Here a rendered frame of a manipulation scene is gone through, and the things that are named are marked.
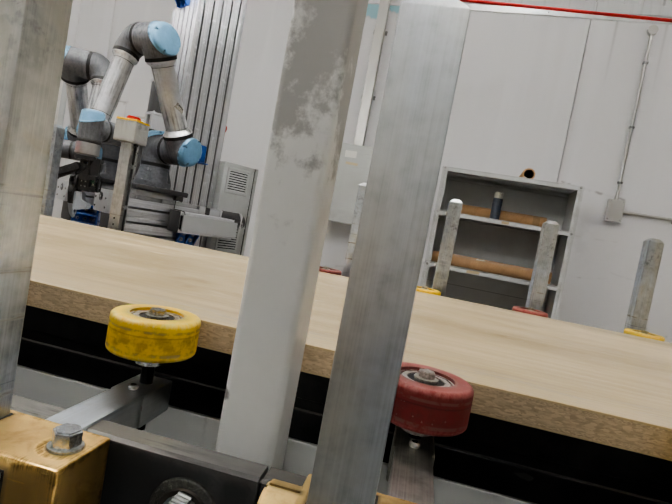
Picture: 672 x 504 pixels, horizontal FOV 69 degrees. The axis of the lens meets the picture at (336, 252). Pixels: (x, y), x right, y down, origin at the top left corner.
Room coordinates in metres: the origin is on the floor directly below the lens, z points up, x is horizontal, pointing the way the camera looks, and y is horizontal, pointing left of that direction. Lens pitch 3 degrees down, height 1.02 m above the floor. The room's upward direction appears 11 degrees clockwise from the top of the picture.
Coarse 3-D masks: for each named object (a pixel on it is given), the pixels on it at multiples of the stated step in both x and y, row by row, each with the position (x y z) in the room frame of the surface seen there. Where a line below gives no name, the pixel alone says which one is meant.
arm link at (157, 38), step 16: (144, 32) 1.76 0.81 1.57; (160, 32) 1.75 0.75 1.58; (176, 32) 1.81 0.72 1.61; (144, 48) 1.79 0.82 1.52; (160, 48) 1.76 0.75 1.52; (176, 48) 1.81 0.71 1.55; (160, 64) 1.81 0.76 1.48; (160, 80) 1.84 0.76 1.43; (176, 80) 1.87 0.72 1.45; (160, 96) 1.87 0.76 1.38; (176, 96) 1.88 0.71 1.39; (176, 112) 1.90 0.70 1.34; (176, 128) 1.92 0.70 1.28; (160, 144) 1.98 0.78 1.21; (176, 144) 1.93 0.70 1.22; (192, 144) 1.95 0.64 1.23; (176, 160) 1.96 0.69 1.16; (192, 160) 1.98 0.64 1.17
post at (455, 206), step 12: (456, 204) 1.31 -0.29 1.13; (456, 216) 1.31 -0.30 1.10; (444, 228) 1.31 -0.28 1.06; (456, 228) 1.30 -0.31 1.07; (444, 240) 1.31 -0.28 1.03; (444, 252) 1.31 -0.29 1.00; (444, 264) 1.31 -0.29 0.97; (444, 276) 1.31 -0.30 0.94; (432, 288) 1.31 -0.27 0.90; (444, 288) 1.30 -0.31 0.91
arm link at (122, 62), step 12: (132, 24) 1.81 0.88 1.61; (120, 36) 1.82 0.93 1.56; (120, 48) 1.81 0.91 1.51; (132, 48) 1.82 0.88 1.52; (120, 60) 1.81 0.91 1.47; (132, 60) 1.84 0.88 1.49; (108, 72) 1.80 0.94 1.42; (120, 72) 1.81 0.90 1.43; (108, 84) 1.79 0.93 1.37; (120, 84) 1.82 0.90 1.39; (96, 96) 1.79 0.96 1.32; (108, 96) 1.79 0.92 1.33; (120, 96) 1.83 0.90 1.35; (96, 108) 1.77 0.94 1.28; (108, 108) 1.79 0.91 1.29; (108, 120) 1.80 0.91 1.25
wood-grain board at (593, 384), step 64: (64, 256) 0.71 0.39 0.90; (128, 256) 0.83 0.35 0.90; (192, 256) 1.01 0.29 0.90; (320, 320) 0.59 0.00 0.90; (448, 320) 0.78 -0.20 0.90; (512, 320) 0.93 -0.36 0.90; (512, 384) 0.45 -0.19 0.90; (576, 384) 0.50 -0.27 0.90; (640, 384) 0.56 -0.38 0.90; (640, 448) 0.41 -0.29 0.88
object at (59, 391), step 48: (48, 336) 0.53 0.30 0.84; (96, 336) 0.51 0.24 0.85; (48, 384) 0.52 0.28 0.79; (96, 384) 0.51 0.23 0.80; (192, 384) 0.49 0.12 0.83; (192, 432) 0.49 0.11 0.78; (480, 432) 0.44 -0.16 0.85; (528, 432) 0.44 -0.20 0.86; (384, 480) 0.46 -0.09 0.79; (480, 480) 0.44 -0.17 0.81; (528, 480) 0.44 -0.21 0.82; (576, 480) 0.43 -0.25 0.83; (624, 480) 0.43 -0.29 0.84
